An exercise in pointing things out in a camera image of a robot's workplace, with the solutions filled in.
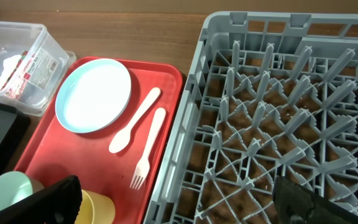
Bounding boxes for white plastic spoon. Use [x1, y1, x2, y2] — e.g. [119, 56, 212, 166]
[109, 87, 161, 153]

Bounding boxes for mint green bowl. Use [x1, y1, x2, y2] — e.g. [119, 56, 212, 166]
[0, 171, 44, 211]

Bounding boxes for red snack wrapper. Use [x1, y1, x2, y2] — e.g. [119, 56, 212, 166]
[0, 51, 30, 100]

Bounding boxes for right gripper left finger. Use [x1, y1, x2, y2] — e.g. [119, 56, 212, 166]
[0, 175, 82, 224]

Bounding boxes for white plastic fork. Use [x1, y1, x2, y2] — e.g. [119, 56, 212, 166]
[130, 108, 167, 190]

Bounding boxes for clear plastic waste bin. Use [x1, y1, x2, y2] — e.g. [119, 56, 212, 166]
[0, 21, 76, 116]

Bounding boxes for grey dishwasher rack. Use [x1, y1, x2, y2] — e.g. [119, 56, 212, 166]
[144, 11, 358, 223]

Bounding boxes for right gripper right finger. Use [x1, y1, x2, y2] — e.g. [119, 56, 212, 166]
[272, 176, 358, 224]

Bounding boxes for light blue plate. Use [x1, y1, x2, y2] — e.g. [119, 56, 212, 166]
[55, 58, 132, 133]

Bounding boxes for yellow plastic cup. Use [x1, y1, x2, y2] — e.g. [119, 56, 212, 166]
[75, 190, 116, 224]

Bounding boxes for red serving tray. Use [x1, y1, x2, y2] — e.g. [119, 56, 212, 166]
[15, 60, 183, 223]

